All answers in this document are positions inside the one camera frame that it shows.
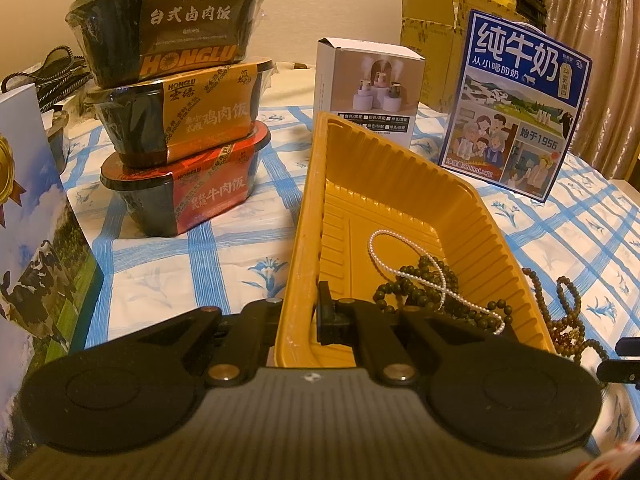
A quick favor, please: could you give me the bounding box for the brown wooden bead necklace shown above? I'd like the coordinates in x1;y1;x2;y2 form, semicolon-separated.
520;265;612;366

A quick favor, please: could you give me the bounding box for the dark green bead necklace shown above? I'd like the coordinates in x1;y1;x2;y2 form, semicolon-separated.
372;253;516;334

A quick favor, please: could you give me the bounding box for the white pearl necklace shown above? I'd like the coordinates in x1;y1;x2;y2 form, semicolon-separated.
368;228;508;336

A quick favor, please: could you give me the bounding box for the yellow plastic tray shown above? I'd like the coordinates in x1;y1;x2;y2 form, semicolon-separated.
274;112;553;368

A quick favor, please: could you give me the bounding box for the blue checked tablecloth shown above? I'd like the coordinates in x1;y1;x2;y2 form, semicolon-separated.
0;102;640;461

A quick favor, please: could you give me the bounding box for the red bottom instant rice bowl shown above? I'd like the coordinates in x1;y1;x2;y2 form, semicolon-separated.
100;122;271;237

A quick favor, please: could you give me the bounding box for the cow picture milk box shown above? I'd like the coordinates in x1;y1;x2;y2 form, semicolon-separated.
0;84;103;470

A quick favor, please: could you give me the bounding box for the orange middle instant rice bowl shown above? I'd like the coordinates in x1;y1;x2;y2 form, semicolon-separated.
87;58;274;169

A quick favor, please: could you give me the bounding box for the white humidifier box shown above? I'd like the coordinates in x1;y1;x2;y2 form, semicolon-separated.
314;37;425;148

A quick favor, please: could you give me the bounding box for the blue milk carton box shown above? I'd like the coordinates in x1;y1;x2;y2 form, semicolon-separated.
438;10;592;203

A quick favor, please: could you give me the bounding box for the brown cardboard box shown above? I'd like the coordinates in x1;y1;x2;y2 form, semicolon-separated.
400;0;525;114

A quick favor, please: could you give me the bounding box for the black top instant rice bowl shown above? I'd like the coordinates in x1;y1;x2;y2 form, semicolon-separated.
65;0;264;88

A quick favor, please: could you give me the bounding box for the beige curtain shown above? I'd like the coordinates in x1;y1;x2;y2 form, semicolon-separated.
544;0;639;179

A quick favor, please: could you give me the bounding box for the black rope handle bag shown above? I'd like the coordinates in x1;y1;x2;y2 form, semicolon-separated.
1;46;92;113

